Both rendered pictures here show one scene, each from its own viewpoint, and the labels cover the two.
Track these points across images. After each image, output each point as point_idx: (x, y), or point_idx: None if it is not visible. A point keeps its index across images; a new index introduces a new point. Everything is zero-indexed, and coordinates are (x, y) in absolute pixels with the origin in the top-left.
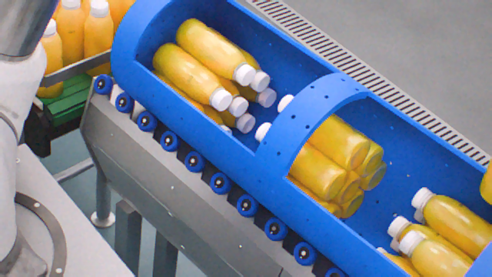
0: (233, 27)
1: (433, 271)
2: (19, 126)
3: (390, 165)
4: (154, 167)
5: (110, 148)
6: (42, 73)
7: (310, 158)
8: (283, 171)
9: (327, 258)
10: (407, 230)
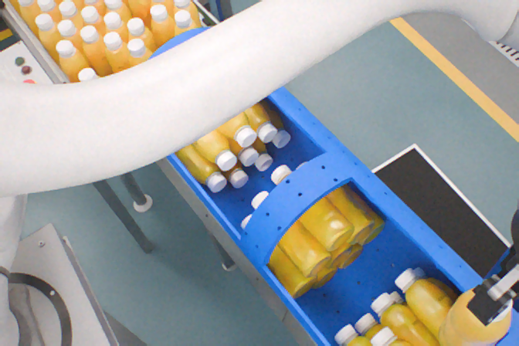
0: None
1: None
2: (4, 256)
3: (388, 220)
4: (192, 195)
5: (163, 168)
6: (8, 215)
7: (293, 242)
8: (262, 262)
9: None
10: (386, 314)
